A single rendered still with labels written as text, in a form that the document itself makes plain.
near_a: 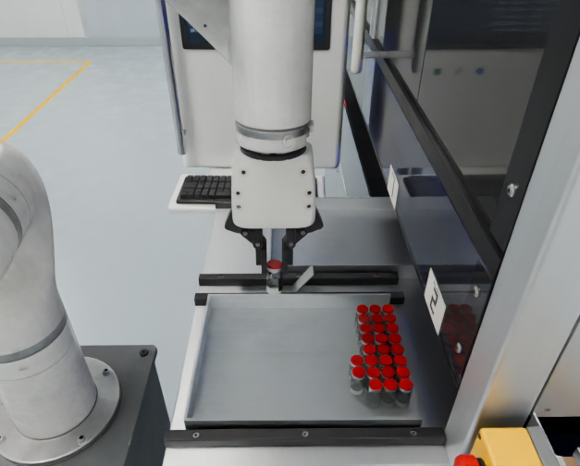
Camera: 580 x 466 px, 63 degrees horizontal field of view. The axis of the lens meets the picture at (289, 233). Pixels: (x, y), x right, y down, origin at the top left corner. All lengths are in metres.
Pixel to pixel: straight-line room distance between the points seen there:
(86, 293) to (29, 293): 1.74
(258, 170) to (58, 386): 0.42
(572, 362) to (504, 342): 0.09
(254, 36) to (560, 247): 0.33
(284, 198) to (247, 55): 0.16
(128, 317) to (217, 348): 1.40
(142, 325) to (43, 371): 1.46
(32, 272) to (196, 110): 0.89
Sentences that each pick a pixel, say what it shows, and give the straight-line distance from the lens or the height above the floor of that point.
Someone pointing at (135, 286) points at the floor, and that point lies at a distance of 2.38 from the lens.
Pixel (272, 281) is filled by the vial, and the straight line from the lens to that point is 0.63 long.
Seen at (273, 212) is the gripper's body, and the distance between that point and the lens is 0.56.
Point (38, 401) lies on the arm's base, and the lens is 0.77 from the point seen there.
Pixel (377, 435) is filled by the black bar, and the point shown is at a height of 0.90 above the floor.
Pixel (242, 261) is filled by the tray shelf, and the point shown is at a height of 0.88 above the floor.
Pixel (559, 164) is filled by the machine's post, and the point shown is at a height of 1.34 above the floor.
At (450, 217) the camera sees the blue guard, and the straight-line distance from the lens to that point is 0.69.
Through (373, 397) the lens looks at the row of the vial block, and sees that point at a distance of 0.76.
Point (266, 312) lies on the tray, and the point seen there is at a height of 0.88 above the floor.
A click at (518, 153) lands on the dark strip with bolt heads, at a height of 1.32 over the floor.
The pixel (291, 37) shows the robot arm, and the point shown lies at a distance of 0.48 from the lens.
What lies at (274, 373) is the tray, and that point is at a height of 0.88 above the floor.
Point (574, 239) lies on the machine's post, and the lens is 0.48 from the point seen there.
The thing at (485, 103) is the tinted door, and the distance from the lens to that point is 0.62.
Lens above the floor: 1.53
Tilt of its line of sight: 36 degrees down
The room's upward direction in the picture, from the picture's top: straight up
